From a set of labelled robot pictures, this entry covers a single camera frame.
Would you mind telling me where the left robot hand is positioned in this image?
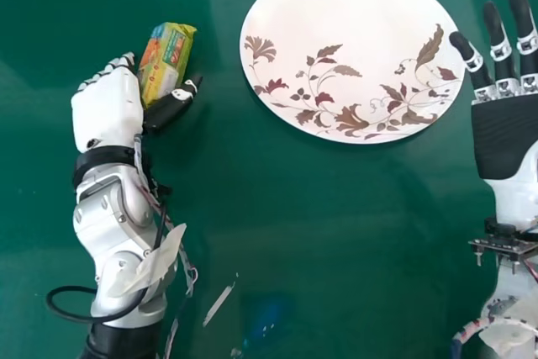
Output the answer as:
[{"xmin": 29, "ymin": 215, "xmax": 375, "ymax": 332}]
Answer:
[{"xmin": 70, "ymin": 50, "xmax": 205, "ymax": 190}]

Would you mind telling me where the plate with brown leaf pattern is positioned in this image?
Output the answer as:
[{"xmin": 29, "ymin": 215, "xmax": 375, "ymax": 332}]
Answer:
[{"xmin": 239, "ymin": 0, "xmax": 467, "ymax": 145}]

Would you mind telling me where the black cable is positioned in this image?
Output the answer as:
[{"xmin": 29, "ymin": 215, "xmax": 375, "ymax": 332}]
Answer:
[{"xmin": 45, "ymin": 201, "xmax": 169, "ymax": 326}]

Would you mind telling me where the white tape strip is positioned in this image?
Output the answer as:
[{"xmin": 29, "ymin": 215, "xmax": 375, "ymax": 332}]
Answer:
[{"xmin": 203, "ymin": 284, "xmax": 237, "ymax": 327}]

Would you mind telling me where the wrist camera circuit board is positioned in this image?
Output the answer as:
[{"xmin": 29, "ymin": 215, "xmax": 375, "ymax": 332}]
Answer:
[{"xmin": 468, "ymin": 216, "xmax": 538, "ymax": 268}]

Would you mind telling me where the yellow-green biscuit packet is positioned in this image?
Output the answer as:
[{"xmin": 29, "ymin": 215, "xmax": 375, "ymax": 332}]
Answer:
[{"xmin": 136, "ymin": 21, "xmax": 198, "ymax": 108}]

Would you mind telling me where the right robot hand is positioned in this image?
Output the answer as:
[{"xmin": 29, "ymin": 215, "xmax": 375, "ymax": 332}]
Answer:
[{"xmin": 448, "ymin": 0, "xmax": 538, "ymax": 225}]

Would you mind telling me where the white ribbon cable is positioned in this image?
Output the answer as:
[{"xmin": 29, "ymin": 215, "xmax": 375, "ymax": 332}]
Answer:
[{"xmin": 134, "ymin": 135, "xmax": 199, "ymax": 359}]

